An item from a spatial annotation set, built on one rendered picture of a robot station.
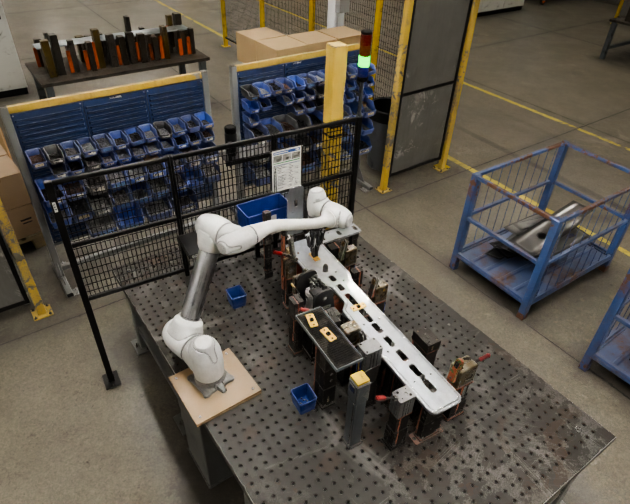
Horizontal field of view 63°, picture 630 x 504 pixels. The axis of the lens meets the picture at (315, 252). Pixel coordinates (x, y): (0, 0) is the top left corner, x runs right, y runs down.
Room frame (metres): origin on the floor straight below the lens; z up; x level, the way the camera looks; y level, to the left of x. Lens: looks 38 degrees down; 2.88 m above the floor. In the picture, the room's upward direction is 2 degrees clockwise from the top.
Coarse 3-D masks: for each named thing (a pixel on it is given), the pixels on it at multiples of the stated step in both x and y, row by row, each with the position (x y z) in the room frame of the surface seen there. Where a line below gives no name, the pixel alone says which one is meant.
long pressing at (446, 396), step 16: (304, 240) 2.55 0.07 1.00; (304, 256) 2.39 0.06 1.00; (320, 256) 2.40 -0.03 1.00; (320, 272) 2.25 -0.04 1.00; (336, 272) 2.26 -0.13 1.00; (336, 288) 2.12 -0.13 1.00; (352, 288) 2.13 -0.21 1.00; (352, 304) 2.00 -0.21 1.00; (368, 304) 2.00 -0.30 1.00; (384, 320) 1.89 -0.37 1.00; (368, 336) 1.77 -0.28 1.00; (384, 336) 1.78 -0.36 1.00; (400, 336) 1.78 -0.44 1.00; (384, 352) 1.67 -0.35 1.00; (416, 352) 1.68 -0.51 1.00; (400, 368) 1.58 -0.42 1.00; (432, 368) 1.59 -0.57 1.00; (416, 384) 1.49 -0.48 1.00; (432, 384) 1.50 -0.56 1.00; (448, 384) 1.50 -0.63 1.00; (432, 400) 1.41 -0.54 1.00; (448, 400) 1.41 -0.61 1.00
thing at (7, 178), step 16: (0, 160) 3.87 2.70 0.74; (0, 176) 3.60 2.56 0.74; (16, 176) 3.66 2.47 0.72; (0, 192) 3.55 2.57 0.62; (16, 192) 3.63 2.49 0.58; (16, 208) 3.60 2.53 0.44; (32, 208) 3.69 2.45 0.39; (16, 224) 3.57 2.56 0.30; (32, 224) 3.65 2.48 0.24; (32, 240) 3.64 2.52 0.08
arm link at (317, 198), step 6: (312, 192) 2.36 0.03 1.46; (318, 192) 2.35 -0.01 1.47; (324, 192) 2.37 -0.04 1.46; (312, 198) 2.34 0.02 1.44; (318, 198) 2.33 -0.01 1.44; (324, 198) 2.35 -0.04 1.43; (312, 204) 2.33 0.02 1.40; (318, 204) 2.32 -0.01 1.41; (324, 204) 2.31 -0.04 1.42; (312, 210) 2.33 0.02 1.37; (318, 210) 2.30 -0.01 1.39; (312, 216) 2.34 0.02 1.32; (318, 216) 2.32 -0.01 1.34
